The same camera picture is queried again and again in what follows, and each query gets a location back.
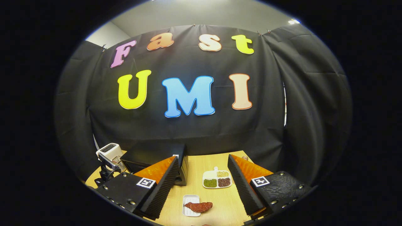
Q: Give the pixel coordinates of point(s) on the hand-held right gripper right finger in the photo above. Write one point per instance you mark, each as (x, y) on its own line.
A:
(243, 185)

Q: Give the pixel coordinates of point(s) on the black backdrop cloth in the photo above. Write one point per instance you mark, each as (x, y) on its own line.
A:
(194, 131)

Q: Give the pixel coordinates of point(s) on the clear plastic bottle red label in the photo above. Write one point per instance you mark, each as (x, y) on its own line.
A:
(245, 158)

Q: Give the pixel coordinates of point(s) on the red meat slice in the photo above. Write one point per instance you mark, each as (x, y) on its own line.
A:
(199, 207)

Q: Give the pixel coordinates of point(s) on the ceiling light panel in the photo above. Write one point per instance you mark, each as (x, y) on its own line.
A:
(294, 21)

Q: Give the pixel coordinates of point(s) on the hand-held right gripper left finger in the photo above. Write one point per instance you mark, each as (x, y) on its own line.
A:
(163, 191)

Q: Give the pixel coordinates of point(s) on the white toaster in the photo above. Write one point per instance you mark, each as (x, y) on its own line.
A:
(108, 150)

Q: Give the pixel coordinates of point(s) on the black electric oven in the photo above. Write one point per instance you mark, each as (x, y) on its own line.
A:
(150, 153)

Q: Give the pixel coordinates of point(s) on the white rectangular tray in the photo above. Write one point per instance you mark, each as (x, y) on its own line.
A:
(190, 199)

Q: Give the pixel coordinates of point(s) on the white divided bean plate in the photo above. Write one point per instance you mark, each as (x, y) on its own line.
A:
(216, 179)

